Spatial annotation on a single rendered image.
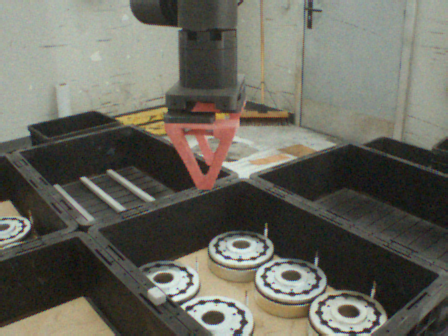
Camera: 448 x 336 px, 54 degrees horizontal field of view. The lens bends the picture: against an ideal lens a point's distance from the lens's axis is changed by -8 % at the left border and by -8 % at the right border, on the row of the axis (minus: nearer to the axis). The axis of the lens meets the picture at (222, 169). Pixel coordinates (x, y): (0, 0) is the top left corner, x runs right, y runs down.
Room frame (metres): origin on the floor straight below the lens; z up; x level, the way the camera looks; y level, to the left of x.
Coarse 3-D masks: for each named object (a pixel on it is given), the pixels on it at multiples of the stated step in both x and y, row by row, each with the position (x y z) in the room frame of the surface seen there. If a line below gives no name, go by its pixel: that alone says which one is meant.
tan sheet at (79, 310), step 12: (84, 300) 0.52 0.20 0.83; (48, 312) 0.49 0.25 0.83; (60, 312) 0.49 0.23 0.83; (72, 312) 0.50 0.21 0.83; (84, 312) 0.50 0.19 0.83; (12, 324) 0.46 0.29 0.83; (24, 324) 0.46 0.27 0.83; (36, 324) 0.47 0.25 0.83; (48, 324) 0.47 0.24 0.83; (60, 324) 0.47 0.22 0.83; (72, 324) 0.47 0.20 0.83; (84, 324) 0.47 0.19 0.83; (96, 324) 0.47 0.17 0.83
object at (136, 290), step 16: (48, 240) 0.53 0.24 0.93; (64, 240) 0.53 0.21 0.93; (80, 240) 0.53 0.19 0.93; (0, 256) 0.48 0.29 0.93; (16, 256) 0.48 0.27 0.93; (96, 256) 0.49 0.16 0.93; (112, 272) 0.46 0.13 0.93; (128, 288) 0.43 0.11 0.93; (144, 304) 0.40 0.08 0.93; (160, 304) 0.40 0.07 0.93; (160, 320) 0.37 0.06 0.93; (176, 320) 0.37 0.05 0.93
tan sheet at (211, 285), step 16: (192, 256) 0.65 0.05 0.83; (208, 272) 0.60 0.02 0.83; (208, 288) 0.56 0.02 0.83; (224, 288) 0.56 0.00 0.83; (240, 288) 0.56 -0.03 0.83; (256, 304) 0.52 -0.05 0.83; (256, 320) 0.49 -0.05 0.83; (272, 320) 0.49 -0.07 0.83; (288, 320) 0.49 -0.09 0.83; (304, 320) 0.49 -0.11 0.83
